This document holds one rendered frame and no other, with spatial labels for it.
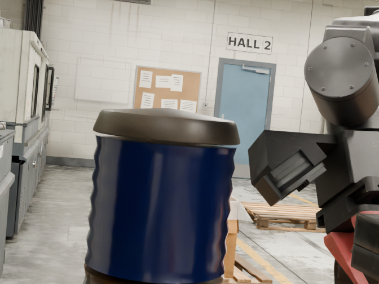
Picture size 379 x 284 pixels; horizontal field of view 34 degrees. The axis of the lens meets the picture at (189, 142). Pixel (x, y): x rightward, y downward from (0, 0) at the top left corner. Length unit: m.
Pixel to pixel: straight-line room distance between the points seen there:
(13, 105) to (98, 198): 4.83
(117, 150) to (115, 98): 11.02
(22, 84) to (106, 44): 6.33
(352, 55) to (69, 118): 10.68
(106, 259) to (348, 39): 0.41
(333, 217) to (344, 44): 0.15
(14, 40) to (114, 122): 4.85
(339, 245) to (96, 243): 0.43
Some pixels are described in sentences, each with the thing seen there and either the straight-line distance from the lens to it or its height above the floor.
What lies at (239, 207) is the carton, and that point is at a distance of 3.97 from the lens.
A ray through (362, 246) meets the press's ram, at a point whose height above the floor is 1.12.
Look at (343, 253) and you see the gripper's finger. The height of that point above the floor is 1.08.
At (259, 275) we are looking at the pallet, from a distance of 4.23.
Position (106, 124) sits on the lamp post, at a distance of 0.15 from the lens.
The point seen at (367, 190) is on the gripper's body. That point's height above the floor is 1.15.
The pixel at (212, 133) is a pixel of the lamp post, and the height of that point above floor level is 1.19.
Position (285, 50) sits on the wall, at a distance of 11.86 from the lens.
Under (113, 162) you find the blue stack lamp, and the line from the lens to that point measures 0.15.
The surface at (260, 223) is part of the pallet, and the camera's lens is 6.67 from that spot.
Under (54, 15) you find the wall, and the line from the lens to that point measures 11.24.
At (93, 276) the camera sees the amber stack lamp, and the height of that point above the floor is 1.15.
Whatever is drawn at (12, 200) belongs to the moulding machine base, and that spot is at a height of 0.36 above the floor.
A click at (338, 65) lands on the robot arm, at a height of 1.25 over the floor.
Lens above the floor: 1.20
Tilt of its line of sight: 3 degrees down
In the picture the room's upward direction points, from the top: 5 degrees clockwise
